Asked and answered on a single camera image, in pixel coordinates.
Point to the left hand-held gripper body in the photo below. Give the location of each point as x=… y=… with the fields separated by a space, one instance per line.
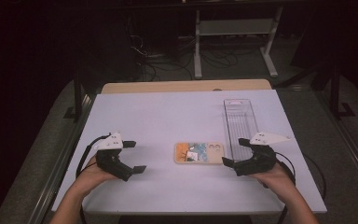
x=113 y=163

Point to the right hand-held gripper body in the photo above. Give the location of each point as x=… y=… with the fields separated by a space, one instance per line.
x=258 y=161

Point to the clear plastic tray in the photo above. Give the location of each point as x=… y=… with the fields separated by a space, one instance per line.
x=240 y=124

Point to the beige painted phone case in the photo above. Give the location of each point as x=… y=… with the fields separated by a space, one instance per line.
x=199 y=153

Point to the person's left hand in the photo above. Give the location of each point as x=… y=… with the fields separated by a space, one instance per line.
x=90 y=177

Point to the person's right hand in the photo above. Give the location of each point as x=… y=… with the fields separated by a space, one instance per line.
x=276 y=182

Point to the black metal stand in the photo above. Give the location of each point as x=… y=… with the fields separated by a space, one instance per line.
x=334 y=90
x=77 y=93

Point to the wooden table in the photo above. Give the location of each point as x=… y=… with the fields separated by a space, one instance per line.
x=183 y=85

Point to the white metal stand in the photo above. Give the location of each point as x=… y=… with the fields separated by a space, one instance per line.
x=234 y=27

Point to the grey metal rail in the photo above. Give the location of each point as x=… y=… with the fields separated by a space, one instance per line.
x=351 y=141
x=62 y=161

